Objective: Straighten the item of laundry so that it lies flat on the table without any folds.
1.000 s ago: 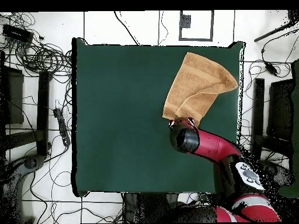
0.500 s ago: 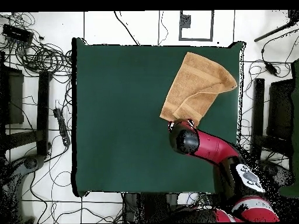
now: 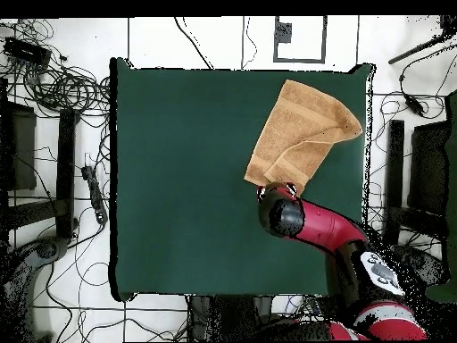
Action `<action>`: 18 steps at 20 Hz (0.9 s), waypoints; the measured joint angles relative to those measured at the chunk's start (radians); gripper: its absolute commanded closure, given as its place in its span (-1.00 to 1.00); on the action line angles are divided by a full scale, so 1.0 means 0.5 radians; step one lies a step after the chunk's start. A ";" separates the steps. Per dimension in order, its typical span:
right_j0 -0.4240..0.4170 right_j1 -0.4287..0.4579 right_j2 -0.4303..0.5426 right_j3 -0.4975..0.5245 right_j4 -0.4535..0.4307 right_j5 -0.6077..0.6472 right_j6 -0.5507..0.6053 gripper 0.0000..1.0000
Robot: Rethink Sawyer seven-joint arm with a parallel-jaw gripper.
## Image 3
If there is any grey square floor frame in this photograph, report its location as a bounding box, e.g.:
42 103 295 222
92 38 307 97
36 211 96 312
273 15 328 64

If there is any black upright post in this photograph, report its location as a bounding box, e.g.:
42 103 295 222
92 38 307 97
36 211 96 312
55 108 78 238
383 119 406 246

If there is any tangled black cable bundle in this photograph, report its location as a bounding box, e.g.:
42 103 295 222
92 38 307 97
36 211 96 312
21 63 112 117

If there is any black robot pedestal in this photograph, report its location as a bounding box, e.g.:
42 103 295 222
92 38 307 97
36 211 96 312
187 294 274 342

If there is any black rectangular box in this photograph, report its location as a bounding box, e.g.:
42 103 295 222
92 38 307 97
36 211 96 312
3 36 53 67

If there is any black power strip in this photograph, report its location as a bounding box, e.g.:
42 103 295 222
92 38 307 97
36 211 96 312
80 164 109 225

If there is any dark flat panel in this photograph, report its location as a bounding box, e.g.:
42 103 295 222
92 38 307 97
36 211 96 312
6 101 37 191
407 121 452 215

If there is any black rod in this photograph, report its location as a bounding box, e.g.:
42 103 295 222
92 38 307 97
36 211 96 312
387 29 457 65

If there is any black power adapter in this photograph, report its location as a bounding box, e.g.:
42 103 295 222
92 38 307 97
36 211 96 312
404 95 426 117

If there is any black stand base foot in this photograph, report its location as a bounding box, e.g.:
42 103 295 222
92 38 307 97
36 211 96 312
395 245 451 287
0 235 70 342

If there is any dark green table cloth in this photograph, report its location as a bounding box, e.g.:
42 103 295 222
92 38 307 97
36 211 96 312
108 56 376 303

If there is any tan terry towel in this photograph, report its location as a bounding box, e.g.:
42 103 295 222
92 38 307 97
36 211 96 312
244 79 364 197

